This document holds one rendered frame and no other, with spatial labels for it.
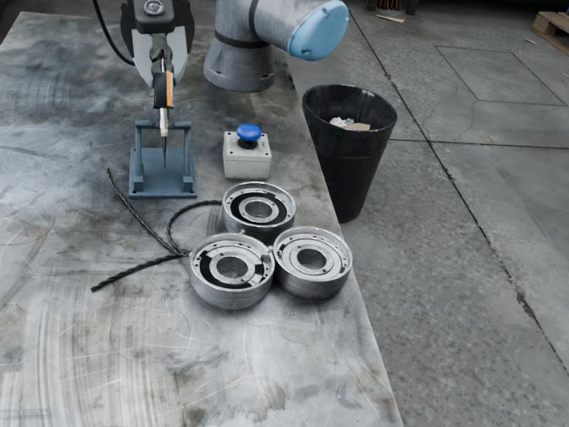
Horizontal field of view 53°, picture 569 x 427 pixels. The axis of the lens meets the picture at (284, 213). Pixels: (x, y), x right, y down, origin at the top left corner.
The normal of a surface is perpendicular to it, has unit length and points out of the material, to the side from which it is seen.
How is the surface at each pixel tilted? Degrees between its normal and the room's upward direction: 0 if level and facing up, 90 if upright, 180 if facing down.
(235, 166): 90
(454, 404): 0
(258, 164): 90
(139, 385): 0
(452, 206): 0
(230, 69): 73
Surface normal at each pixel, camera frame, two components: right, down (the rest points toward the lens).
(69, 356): 0.14, -0.77
